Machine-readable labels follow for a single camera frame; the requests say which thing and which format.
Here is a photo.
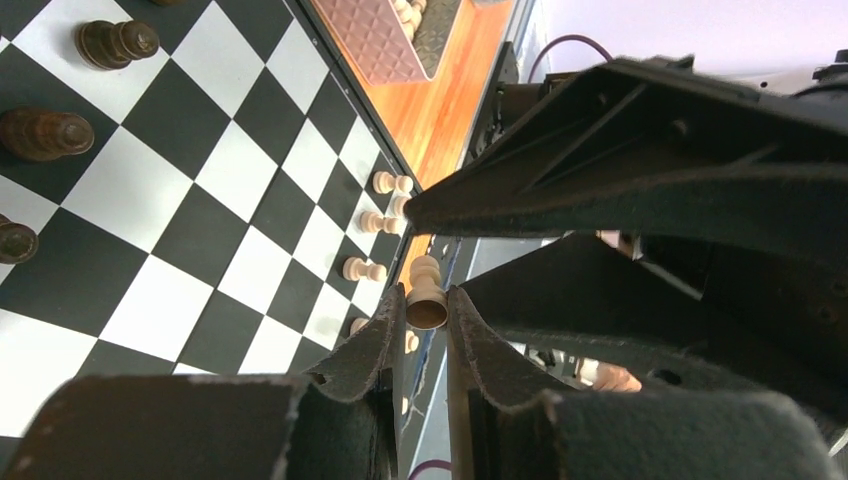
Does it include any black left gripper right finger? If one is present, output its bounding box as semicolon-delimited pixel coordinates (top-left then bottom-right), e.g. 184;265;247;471
447;287;842;479

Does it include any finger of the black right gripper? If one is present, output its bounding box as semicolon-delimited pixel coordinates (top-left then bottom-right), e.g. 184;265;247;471
464;235;847;418
405;56;847;255

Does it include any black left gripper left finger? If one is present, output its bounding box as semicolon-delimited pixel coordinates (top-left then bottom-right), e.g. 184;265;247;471
4;285;406;479

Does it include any white chess pawn second row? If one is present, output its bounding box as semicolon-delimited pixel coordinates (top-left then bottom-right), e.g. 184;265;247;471
342;257;387;282
372;171;414;194
406;255;448;330
359;211;403;235

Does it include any black white chessboard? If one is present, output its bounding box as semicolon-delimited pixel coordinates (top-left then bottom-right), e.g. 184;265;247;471
1;1;404;455

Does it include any metal tin box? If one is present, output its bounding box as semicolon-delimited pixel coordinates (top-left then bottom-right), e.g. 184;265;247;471
315;0;462;86

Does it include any person hand in background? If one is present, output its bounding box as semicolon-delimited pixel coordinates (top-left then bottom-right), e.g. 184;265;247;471
592;364;642;392

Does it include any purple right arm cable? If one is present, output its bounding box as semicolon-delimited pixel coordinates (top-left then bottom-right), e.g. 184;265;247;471
527;34;615;83

